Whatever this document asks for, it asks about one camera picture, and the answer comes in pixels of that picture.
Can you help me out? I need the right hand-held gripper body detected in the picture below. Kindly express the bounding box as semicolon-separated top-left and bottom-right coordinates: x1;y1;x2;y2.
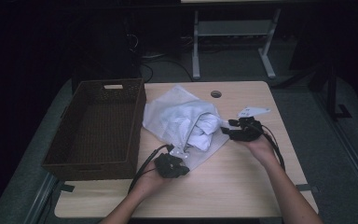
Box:
231;106;271;142

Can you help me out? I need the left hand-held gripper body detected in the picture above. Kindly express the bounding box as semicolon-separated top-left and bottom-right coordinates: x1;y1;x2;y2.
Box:
154;146;189;179

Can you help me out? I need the white cloth garment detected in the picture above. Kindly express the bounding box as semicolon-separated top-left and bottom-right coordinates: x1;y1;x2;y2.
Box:
164;105;224;153

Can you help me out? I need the white mesh laundry bag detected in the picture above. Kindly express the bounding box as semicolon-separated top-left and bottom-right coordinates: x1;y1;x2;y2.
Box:
142;84;231;172

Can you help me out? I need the person's right hand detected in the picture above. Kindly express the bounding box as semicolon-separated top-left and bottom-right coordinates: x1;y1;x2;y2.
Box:
239;132;280;168

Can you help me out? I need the person's left hand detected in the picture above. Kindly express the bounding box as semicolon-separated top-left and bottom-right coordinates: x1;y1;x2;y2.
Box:
134;161;170;198

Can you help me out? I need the brown wicker basket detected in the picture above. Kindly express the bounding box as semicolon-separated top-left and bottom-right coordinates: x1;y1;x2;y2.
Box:
41;77;147;181

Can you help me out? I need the black metal stand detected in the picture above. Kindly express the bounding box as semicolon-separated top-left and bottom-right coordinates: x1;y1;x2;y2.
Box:
310;60;352;121

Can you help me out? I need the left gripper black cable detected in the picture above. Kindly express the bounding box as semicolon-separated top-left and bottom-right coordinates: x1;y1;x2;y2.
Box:
127;143;173;194

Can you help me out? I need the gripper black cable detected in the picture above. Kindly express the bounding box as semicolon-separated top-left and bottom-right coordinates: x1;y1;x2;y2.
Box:
259;122;286;172
127;143;173;194

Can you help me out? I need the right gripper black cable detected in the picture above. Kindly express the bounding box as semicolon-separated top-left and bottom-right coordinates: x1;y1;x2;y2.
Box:
259;122;286;172

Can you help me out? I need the black floor cable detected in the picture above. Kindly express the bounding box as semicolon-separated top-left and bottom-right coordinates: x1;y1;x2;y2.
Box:
139;54;195;84

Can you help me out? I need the white metal desk frame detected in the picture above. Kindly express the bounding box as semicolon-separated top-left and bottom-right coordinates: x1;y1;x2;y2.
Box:
180;0;321;80

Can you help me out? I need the metal floor rail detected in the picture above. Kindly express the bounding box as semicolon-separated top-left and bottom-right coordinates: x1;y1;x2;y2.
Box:
311;91;358;202
23;172;59;224

